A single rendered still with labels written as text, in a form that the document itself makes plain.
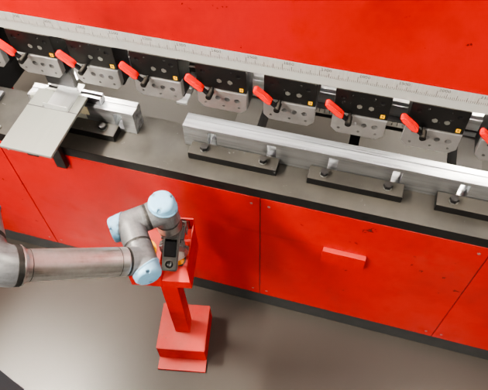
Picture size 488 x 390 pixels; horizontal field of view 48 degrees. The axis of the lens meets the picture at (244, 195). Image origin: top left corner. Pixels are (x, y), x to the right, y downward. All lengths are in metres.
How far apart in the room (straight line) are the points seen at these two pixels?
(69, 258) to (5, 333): 1.38
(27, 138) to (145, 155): 0.37
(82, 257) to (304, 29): 0.77
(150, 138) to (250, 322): 0.99
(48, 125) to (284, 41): 0.84
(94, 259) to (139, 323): 1.18
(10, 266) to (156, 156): 0.74
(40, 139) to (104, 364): 1.07
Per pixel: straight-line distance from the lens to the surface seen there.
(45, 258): 1.33
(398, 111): 1.92
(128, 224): 1.49
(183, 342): 2.33
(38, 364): 2.58
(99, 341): 2.54
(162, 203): 1.48
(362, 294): 2.21
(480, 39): 1.38
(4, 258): 1.30
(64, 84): 1.94
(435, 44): 1.39
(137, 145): 1.90
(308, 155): 1.75
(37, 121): 1.90
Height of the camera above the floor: 2.30
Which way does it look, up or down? 55 degrees down
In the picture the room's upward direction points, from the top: 2 degrees counter-clockwise
